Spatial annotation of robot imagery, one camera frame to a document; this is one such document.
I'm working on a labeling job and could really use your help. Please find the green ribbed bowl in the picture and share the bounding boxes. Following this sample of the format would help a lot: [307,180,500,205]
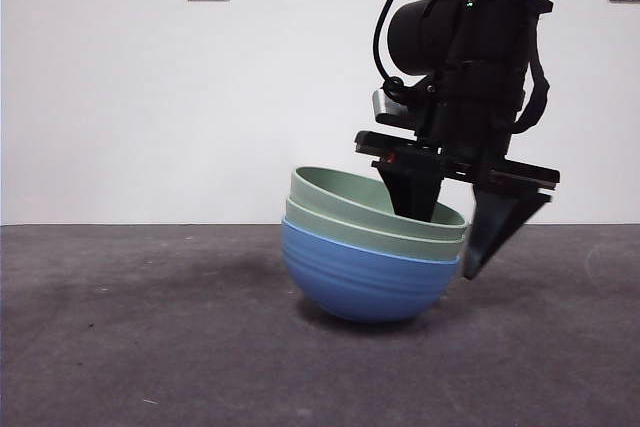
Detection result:
[289,165,470,232]
[284,195,469,259]

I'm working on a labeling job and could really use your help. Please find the blue ribbed bowl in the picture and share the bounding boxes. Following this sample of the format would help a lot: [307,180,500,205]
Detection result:
[280,216,462,325]

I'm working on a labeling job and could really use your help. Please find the black sleeved cable loop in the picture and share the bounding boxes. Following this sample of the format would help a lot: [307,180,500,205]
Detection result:
[513,59,552,135]

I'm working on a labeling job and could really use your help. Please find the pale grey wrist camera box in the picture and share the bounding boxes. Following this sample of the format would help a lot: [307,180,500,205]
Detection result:
[370,88,437,127]

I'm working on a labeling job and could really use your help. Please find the thin black camera cable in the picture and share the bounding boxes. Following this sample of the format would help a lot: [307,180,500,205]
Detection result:
[373,0,432,98]

